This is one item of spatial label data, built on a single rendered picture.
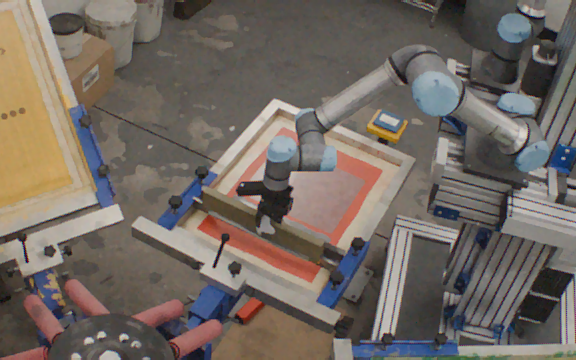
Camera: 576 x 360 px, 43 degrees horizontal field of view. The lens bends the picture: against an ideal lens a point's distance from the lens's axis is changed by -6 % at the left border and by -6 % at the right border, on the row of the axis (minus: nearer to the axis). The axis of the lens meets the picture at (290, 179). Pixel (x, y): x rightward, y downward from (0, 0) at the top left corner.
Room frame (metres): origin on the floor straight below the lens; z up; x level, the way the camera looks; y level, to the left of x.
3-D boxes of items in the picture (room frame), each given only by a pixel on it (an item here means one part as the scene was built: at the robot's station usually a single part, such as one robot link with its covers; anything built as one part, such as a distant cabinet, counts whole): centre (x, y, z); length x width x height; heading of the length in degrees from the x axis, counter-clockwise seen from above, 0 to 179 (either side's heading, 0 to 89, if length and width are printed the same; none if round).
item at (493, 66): (2.42, -0.70, 1.31); 0.15 x 0.15 x 0.10
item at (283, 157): (1.62, 0.03, 1.35); 0.09 x 0.08 x 0.11; 104
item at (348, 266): (1.55, -0.21, 0.97); 0.30 x 0.05 x 0.07; 161
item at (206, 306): (1.34, 0.16, 1.02); 0.17 x 0.06 x 0.05; 161
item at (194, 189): (1.74, 0.31, 0.97); 0.30 x 0.05 x 0.07; 161
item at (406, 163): (1.87, -0.03, 0.97); 0.79 x 0.58 x 0.04; 161
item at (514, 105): (1.92, -0.65, 1.42); 0.13 x 0.12 x 0.14; 14
